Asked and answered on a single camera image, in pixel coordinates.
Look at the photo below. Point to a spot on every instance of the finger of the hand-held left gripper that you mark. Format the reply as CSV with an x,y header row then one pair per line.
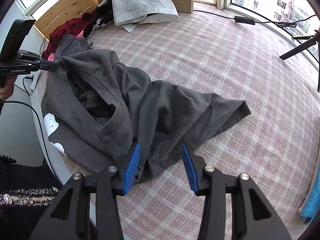
x,y
47,62
50,68

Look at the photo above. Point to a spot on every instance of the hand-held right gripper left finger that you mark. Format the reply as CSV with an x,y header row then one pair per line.
x,y
132,165

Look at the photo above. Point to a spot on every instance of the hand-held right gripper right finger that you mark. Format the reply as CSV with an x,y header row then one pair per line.
x,y
190,170

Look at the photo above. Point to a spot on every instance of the grey daisy print t-shirt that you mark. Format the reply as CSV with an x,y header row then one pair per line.
x,y
155,110

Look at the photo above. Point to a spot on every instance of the person's left hand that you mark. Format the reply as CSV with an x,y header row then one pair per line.
x,y
4,92

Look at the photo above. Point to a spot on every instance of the pink garment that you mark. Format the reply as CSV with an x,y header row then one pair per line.
x,y
51,57

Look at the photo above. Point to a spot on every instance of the dark red garment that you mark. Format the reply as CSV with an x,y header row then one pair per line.
x,y
65,30

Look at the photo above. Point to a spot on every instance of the pine plank panel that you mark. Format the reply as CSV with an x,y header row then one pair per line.
x,y
67,7

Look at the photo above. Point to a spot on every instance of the black garment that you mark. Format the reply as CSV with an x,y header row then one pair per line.
x,y
103,12

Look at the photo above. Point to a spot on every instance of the pink plaid bed sheet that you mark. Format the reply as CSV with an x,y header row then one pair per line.
x,y
212,67

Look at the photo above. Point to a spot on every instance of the person's black tweed jacket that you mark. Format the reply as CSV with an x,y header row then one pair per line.
x,y
25,180

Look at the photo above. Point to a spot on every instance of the white garment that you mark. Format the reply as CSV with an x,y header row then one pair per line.
x,y
140,2

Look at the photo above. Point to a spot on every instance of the blue striped cloth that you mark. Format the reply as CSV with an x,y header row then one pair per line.
x,y
306,212

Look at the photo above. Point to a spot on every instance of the black tripod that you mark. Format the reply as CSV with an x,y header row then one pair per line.
x,y
295,50

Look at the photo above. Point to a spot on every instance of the black power adapter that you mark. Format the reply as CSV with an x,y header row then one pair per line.
x,y
245,20

